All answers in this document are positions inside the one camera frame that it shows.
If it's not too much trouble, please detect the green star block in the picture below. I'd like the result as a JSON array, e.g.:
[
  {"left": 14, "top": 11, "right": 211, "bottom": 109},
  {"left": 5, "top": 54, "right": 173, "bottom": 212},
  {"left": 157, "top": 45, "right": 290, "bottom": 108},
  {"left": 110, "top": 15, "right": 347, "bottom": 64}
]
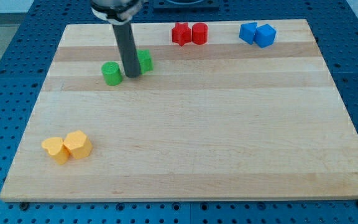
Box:
[{"left": 137, "top": 49, "right": 154, "bottom": 74}]

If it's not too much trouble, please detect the yellow heart block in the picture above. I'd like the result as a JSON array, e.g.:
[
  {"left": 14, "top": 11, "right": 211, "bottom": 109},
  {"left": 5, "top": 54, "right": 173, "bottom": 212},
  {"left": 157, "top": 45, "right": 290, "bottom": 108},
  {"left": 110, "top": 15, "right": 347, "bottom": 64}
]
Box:
[{"left": 41, "top": 137, "right": 70, "bottom": 165}]

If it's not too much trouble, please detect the blue cube block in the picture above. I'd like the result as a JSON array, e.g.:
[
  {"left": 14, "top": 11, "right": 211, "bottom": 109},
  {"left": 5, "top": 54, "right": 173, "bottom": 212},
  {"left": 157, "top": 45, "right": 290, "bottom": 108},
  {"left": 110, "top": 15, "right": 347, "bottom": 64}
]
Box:
[{"left": 254, "top": 24, "right": 277, "bottom": 48}]

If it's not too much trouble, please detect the green cylinder block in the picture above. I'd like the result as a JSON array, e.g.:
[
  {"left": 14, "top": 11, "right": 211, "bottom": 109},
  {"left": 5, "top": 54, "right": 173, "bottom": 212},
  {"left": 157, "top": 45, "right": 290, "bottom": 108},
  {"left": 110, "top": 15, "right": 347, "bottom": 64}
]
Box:
[{"left": 101, "top": 62, "right": 122, "bottom": 86}]

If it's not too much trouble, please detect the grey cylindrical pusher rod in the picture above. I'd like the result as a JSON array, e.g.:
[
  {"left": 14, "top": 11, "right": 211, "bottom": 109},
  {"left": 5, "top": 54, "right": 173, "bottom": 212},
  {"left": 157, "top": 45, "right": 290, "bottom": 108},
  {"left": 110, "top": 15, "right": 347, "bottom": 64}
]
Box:
[{"left": 112, "top": 22, "right": 141, "bottom": 78}]

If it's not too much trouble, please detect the blue triangular block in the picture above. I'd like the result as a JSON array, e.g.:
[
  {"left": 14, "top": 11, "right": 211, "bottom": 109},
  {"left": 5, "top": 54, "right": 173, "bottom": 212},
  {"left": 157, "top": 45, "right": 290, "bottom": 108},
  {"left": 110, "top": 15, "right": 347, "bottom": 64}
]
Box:
[{"left": 239, "top": 22, "right": 257, "bottom": 45}]

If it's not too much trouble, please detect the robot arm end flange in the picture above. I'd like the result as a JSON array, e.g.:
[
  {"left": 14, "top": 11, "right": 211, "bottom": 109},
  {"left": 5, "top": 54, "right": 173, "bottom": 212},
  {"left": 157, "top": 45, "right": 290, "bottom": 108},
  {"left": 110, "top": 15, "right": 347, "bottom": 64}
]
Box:
[{"left": 89, "top": 0, "right": 144, "bottom": 26}]

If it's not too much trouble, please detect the yellow hexagon block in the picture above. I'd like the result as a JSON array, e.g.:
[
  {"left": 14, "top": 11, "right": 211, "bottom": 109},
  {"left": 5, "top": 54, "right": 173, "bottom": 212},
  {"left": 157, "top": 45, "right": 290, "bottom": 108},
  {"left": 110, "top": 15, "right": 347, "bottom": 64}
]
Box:
[{"left": 63, "top": 130, "right": 93, "bottom": 159}]

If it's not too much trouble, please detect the red star block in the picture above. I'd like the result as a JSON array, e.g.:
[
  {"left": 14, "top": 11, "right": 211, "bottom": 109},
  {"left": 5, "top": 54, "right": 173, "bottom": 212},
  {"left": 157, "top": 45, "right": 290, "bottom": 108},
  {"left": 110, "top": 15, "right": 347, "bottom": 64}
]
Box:
[{"left": 172, "top": 22, "right": 192, "bottom": 46}]

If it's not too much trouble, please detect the light wooden board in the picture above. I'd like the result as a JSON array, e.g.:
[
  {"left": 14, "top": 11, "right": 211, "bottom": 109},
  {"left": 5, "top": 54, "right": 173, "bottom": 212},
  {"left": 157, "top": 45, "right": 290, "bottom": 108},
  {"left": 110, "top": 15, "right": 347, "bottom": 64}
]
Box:
[{"left": 0, "top": 19, "right": 358, "bottom": 202}]

